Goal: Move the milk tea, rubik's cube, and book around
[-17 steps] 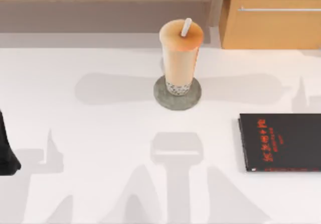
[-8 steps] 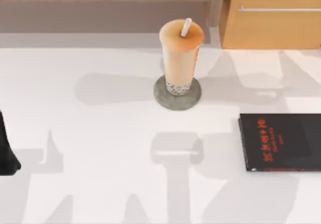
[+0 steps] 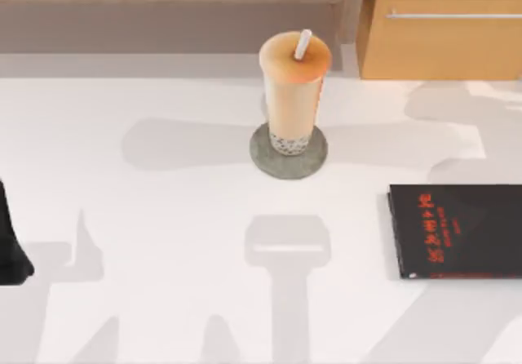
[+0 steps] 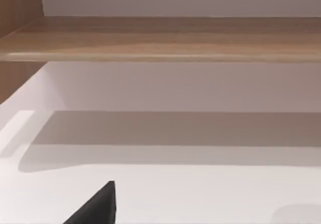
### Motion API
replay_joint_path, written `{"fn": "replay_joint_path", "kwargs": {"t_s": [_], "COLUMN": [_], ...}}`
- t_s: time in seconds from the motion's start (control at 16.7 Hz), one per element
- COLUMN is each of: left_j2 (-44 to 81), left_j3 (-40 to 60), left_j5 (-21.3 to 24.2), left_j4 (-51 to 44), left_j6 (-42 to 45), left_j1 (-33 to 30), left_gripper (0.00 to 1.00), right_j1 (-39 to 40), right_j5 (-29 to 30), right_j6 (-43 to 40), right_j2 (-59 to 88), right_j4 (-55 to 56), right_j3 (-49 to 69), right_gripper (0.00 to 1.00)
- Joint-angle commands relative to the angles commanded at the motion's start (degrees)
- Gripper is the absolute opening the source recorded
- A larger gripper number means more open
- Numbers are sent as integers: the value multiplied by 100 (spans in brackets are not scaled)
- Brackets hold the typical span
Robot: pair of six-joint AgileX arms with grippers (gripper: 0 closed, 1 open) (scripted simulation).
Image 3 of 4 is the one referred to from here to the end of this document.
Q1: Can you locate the orange bubble tea cup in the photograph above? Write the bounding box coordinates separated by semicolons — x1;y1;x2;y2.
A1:
259;31;333;158

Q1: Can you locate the grey round coaster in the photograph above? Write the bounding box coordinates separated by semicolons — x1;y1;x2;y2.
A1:
249;122;330;181

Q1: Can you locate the black book with red lettering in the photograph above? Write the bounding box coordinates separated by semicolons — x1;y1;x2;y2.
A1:
387;183;522;280

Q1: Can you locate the brown wooden shelf unit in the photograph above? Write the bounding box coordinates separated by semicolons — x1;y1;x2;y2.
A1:
0;0;372;56

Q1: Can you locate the wooden cupboard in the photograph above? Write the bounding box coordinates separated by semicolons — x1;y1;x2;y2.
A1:
355;0;522;82

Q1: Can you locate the white drinking straw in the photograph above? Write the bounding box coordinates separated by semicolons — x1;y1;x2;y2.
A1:
294;29;313;61

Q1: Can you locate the long metal handle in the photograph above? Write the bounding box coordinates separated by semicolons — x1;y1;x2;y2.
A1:
386;8;522;20

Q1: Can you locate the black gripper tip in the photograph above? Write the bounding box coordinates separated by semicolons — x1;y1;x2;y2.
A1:
0;180;35;286

